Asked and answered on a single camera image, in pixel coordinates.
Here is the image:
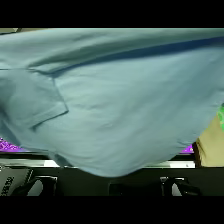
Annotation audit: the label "light blue T-shirt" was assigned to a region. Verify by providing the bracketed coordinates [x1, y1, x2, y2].
[0, 27, 224, 179]

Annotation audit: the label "beige garment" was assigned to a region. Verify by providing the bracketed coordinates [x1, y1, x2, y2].
[195, 114, 224, 168]

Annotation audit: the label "green garment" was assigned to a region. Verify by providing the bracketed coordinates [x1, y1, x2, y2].
[217, 103, 224, 133]

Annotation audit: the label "silver frame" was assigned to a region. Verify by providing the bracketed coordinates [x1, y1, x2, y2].
[0, 158, 197, 170]

